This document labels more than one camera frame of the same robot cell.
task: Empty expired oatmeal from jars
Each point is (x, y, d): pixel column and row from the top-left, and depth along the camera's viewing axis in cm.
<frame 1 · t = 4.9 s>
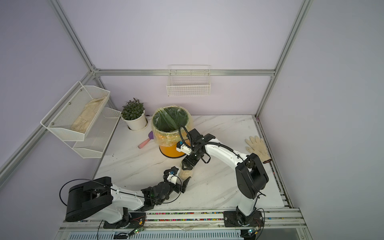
left hand: (182, 174, 83), fingers open
right hand: (189, 163, 84), fingers open
orange trash bin: (170, 151, 82), point 18 cm above the table
potted green plant: (133, 113, 102), point 17 cm above the table
white work glove: (259, 148, 103), on the table
lower white mesh shelf: (102, 135, 95), point 14 cm above the table
beige cloth in shelf: (84, 120, 78), point 31 cm above the table

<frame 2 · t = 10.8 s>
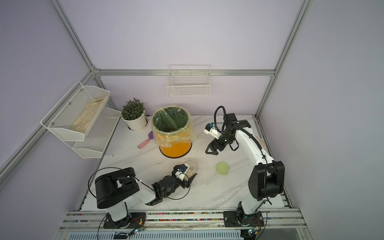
left hand: (190, 170, 85), fingers open
right hand: (212, 149, 82), fingers open
green jar lid: (222, 168, 93), point 2 cm above the table
the other named things where they were.

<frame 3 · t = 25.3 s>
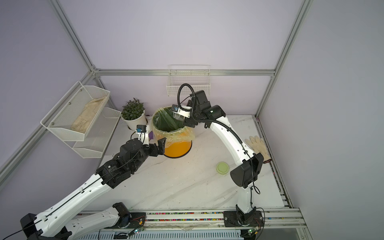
left hand: (155, 140, 71), fingers open
right hand: (189, 113, 80), fingers open
the named things where they were.

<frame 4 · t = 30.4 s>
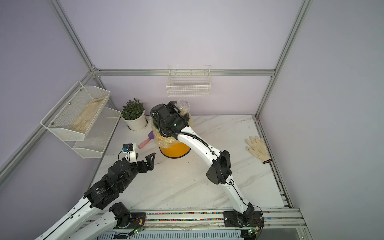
left hand: (145, 156, 73), fingers open
right hand: (183, 104, 79), fingers open
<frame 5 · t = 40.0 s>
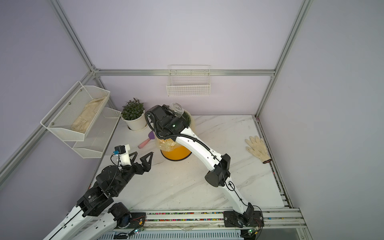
left hand: (144, 155, 70), fingers open
right hand: (176, 108, 76), fingers open
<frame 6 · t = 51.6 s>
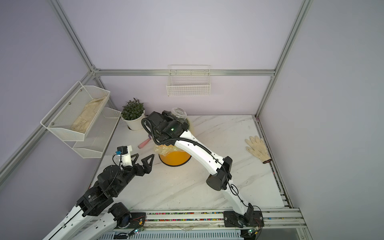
left hand: (145, 157, 70), fingers open
right hand: (178, 113, 74), fingers open
